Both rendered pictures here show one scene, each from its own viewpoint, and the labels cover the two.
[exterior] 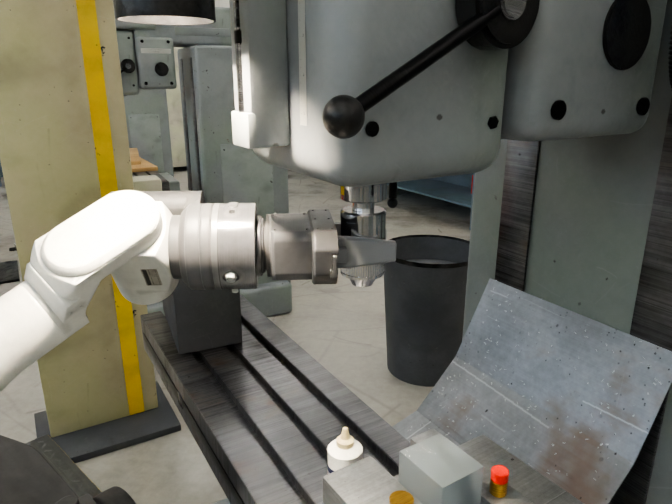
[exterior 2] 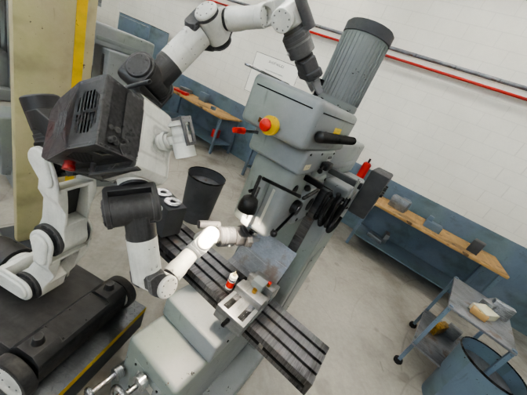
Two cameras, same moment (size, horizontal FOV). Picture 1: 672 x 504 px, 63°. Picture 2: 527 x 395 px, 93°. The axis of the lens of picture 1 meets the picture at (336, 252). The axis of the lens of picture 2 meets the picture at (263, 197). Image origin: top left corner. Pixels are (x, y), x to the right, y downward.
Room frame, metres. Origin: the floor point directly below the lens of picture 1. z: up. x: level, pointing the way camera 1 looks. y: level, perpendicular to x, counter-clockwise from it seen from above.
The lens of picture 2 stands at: (-0.27, 0.58, 1.87)
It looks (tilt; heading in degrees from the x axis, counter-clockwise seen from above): 23 degrees down; 325
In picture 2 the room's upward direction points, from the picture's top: 24 degrees clockwise
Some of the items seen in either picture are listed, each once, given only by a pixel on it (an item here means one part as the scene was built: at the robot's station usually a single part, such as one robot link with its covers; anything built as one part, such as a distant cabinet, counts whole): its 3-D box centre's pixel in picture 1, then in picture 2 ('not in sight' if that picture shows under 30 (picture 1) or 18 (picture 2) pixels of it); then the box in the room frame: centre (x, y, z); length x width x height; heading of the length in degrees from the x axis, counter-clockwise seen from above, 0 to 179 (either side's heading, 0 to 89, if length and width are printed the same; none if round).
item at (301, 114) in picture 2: not in sight; (306, 117); (0.56, -0.04, 1.81); 0.47 x 0.26 x 0.16; 121
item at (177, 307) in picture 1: (196, 280); (164, 211); (1.03, 0.28, 1.01); 0.22 x 0.12 x 0.20; 24
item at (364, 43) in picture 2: not in sight; (351, 69); (0.68, -0.24, 2.05); 0.20 x 0.20 x 0.32
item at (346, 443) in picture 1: (345, 468); (232, 279); (0.53, -0.01, 0.97); 0.04 x 0.04 x 0.11
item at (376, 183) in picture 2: not in sight; (372, 192); (0.42, -0.46, 1.62); 0.20 x 0.09 x 0.21; 121
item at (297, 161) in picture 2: not in sight; (295, 149); (0.58, -0.07, 1.68); 0.34 x 0.24 x 0.10; 121
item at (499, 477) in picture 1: (499, 481); not in sight; (0.43, -0.15, 1.04); 0.02 x 0.02 x 0.03
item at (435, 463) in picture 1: (439, 484); (258, 284); (0.44, -0.10, 1.03); 0.06 x 0.05 x 0.06; 33
